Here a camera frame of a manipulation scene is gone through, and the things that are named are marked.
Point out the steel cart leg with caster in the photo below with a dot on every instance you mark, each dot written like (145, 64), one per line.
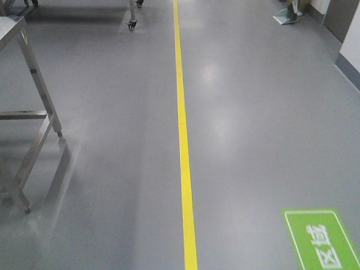
(133, 21)

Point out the teal dustpan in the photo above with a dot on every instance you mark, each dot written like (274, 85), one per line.
(290, 14)

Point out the green floor sign sticker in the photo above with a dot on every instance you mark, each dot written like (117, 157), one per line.
(320, 239)

